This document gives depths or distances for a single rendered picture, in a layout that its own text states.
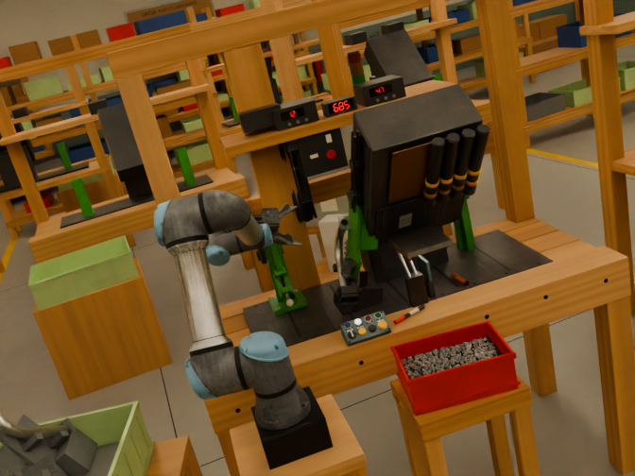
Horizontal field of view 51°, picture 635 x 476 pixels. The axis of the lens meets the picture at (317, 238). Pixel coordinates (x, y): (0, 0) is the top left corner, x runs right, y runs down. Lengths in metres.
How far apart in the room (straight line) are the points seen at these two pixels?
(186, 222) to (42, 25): 10.41
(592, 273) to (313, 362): 0.99
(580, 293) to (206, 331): 1.31
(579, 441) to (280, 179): 1.66
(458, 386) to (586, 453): 1.19
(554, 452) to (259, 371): 1.65
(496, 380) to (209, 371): 0.81
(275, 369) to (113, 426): 0.65
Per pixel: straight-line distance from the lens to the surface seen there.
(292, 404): 1.80
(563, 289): 2.43
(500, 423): 2.34
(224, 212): 1.79
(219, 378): 1.76
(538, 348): 3.26
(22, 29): 12.11
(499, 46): 2.81
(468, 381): 1.98
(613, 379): 2.72
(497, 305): 2.32
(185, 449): 2.17
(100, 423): 2.21
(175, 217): 1.80
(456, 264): 2.61
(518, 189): 2.94
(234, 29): 2.51
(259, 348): 1.73
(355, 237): 2.32
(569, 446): 3.11
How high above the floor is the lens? 1.95
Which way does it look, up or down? 19 degrees down
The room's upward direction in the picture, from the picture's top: 14 degrees counter-clockwise
